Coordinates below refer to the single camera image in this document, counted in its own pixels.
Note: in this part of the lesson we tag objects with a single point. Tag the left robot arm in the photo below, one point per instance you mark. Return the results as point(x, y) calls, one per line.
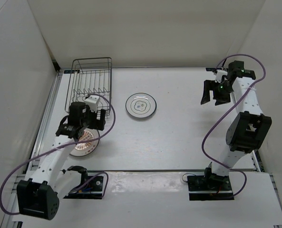
point(40, 195)

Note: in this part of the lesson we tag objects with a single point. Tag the wire dish rack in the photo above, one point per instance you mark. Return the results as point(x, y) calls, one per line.
point(90, 76)

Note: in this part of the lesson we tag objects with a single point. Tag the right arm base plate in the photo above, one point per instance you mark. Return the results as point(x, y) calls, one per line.
point(201, 189)

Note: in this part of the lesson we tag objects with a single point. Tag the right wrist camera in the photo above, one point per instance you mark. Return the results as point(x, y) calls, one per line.
point(220, 75)

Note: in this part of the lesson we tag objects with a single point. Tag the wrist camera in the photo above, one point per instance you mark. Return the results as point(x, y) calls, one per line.
point(220, 75)
point(92, 101)

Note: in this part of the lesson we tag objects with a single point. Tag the white plate clover motif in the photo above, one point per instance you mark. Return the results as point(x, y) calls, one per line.
point(141, 106)

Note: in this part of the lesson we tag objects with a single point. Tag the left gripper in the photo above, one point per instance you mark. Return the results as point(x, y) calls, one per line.
point(97, 124)

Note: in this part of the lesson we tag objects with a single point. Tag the orange sunburst plate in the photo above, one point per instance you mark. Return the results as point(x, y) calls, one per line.
point(84, 149)

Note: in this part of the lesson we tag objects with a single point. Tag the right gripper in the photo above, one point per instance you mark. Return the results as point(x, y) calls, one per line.
point(210, 85)

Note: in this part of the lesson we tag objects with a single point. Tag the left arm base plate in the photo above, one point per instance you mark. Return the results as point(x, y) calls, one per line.
point(94, 190)

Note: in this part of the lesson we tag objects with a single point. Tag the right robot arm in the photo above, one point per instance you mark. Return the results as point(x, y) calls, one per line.
point(249, 128)

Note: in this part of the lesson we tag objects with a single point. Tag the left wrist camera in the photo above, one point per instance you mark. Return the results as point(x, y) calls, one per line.
point(92, 101)

